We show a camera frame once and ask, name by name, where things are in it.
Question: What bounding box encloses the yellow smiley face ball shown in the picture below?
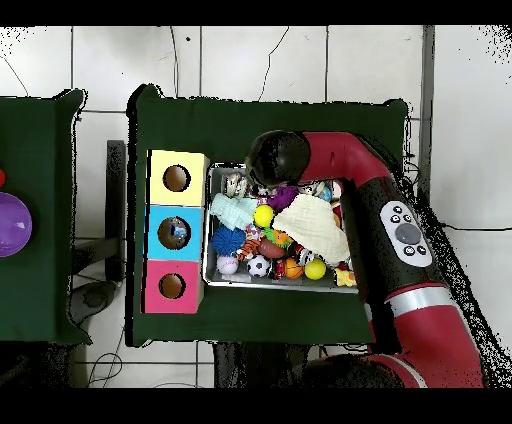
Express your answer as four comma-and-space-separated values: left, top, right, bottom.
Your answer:
253, 204, 276, 229

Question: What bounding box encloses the purple plastic bowl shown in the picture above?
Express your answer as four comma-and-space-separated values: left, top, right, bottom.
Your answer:
0, 191, 33, 258

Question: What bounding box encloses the wooden box with three holes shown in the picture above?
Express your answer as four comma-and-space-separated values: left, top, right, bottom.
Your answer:
141, 149, 210, 315

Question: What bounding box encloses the small white baseball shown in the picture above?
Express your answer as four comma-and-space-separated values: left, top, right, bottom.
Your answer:
216, 254, 240, 276

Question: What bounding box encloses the cream waffle cloth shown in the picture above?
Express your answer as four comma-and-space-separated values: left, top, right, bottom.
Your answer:
272, 194, 352, 265

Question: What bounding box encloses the purple spiky ball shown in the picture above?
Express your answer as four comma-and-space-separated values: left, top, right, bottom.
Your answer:
266, 185, 300, 212

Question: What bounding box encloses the dark grey floor base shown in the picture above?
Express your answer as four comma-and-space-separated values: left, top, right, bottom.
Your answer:
69, 279, 117, 325

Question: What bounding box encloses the small soccer ball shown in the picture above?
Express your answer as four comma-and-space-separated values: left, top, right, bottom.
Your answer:
246, 254, 273, 278

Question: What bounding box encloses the crushed clear plastic bottle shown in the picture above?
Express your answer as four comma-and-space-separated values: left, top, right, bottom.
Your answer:
160, 218, 192, 249

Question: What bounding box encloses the black cable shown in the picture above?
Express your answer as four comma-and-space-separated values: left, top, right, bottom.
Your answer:
439, 222, 512, 233

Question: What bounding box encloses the light blue waffle cloth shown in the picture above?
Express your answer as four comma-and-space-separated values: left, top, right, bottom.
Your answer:
210, 194, 259, 230

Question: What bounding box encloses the blue spiky rubber ball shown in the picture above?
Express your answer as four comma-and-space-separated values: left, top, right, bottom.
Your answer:
210, 224, 246, 257

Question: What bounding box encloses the small orange basketball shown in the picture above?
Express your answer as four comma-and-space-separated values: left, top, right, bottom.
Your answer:
283, 257, 305, 280

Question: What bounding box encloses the shallow wire mesh bin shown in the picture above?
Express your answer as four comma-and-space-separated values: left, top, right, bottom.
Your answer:
202, 162, 361, 295

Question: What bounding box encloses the dark green table cloth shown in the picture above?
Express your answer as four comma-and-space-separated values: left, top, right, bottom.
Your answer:
0, 89, 92, 346
126, 84, 409, 347

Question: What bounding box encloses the black upright panel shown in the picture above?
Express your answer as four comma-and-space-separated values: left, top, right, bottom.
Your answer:
106, 139, 128, 281

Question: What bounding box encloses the plain yellow ball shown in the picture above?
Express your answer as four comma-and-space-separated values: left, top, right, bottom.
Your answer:
304, 257, 328, 281

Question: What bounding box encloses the crushed silver can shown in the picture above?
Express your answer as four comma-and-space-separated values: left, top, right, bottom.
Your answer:
220, 171, 249, 200

